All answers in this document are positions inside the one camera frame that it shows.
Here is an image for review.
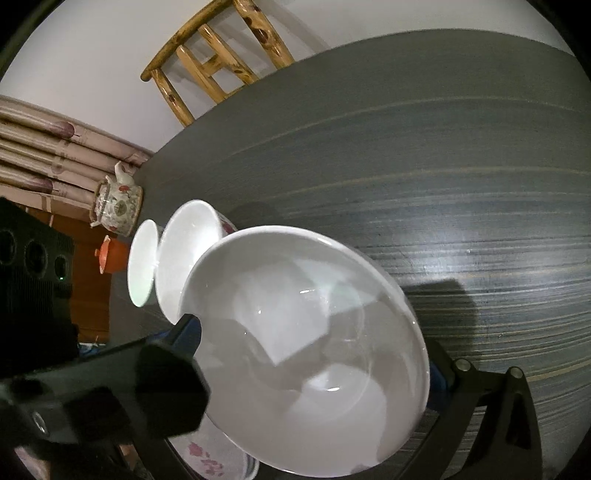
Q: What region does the beige striped sofa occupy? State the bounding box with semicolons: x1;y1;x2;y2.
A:
1;96;151;221

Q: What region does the floral white plate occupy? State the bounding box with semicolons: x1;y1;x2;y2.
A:
168;416;259;480

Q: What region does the small white bowl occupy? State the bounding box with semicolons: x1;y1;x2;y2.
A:
126;219;161;308

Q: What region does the orange plastic cup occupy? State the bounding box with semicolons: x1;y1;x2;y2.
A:
94;235;130;274

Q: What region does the wooden chair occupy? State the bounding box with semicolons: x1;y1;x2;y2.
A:
140;0;294;127

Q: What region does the large white bowl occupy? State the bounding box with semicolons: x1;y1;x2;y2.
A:
179;226;430;478

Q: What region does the floral porcelain teapot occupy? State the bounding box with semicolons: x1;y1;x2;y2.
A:
89;161;143;237

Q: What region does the white bowl with floral outside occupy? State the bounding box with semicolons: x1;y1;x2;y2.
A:
154;200;238;324

